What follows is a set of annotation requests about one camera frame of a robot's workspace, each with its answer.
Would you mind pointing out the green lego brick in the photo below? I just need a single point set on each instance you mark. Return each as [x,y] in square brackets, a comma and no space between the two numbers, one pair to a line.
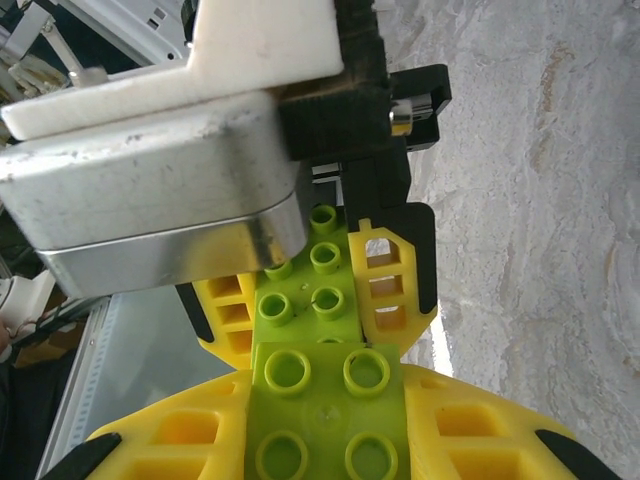
[325,415]
[300,327]

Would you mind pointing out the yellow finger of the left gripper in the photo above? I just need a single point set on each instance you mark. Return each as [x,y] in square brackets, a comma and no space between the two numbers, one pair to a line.
[248,310]
[425,260]

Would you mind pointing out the grey sheet metal panel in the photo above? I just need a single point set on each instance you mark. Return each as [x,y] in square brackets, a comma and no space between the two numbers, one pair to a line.
[150,360]

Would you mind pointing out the white background equipment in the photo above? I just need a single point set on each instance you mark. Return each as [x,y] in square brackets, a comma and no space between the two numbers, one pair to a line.
[150,30]

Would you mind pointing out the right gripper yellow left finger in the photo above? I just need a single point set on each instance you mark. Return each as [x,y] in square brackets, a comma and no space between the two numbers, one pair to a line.
[230,425]

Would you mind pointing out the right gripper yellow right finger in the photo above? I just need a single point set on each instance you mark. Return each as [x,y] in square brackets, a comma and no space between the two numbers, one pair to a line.
[425,435]

